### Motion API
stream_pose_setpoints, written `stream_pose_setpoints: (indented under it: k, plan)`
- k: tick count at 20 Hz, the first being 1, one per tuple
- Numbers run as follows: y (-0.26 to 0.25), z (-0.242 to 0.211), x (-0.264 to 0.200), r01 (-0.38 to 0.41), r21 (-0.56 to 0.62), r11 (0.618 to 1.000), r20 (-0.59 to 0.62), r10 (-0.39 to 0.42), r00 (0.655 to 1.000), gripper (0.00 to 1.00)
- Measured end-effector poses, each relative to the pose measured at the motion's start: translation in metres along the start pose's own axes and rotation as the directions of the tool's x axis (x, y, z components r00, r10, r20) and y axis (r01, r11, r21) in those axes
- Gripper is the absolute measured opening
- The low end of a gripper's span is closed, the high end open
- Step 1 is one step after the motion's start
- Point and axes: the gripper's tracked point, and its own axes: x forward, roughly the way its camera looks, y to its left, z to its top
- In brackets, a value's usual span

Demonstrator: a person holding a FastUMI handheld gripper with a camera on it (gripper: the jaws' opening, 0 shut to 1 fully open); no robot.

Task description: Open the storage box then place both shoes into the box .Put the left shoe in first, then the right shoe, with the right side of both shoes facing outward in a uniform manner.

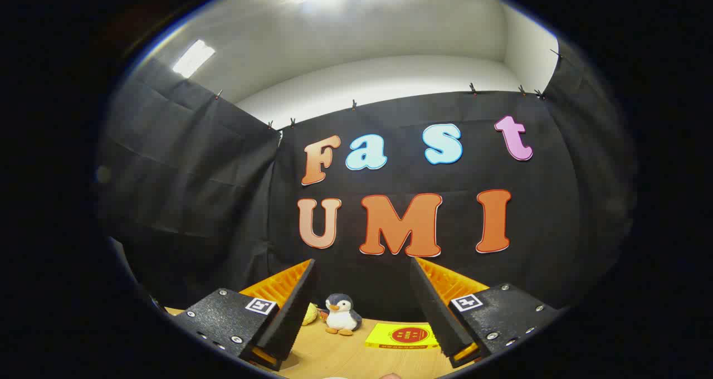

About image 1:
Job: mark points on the penguin plush toy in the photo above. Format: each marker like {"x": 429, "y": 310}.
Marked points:
{"x": 341, "y": 315}

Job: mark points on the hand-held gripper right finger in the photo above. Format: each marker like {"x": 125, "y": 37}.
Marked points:
{"x": 437, "y": 312}

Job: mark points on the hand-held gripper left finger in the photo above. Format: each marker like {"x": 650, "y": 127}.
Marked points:
{"x": 289, "y": 317}

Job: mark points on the yellow book with red circle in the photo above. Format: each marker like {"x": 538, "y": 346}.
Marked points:
{"x": 384, "y": 337}

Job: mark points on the yellow round plush bun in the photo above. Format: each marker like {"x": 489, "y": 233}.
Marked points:
{"x": 309, "y": 315}

